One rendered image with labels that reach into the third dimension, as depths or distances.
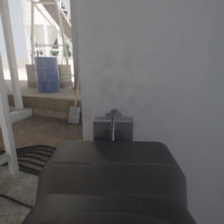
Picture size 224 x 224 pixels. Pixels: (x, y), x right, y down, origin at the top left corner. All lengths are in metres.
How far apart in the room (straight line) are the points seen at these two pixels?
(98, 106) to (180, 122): 0.09
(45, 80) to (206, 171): 4.26
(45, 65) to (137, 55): 4.22
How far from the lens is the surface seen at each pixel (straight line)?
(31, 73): 5.72
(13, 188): 1.73
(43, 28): 13.29
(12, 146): 1.70
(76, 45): 5.07
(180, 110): 0.18
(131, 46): 0.16
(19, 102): 3.59
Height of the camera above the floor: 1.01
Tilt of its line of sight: 16 degrees down
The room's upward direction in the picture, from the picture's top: straight up
